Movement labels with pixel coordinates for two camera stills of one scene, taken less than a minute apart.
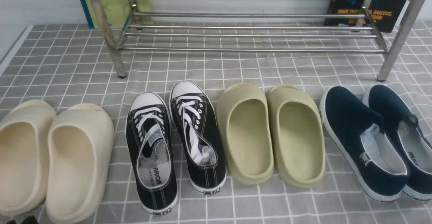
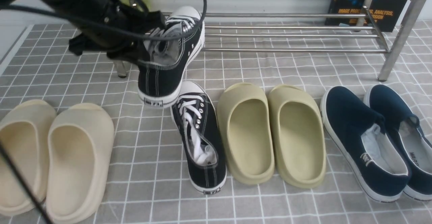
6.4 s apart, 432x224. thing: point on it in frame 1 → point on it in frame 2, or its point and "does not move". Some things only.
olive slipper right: (297, 123) does not move
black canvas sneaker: (195, 119) does not move
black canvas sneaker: (150, 131) → (170, 52)
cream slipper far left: (26, 129) does not move
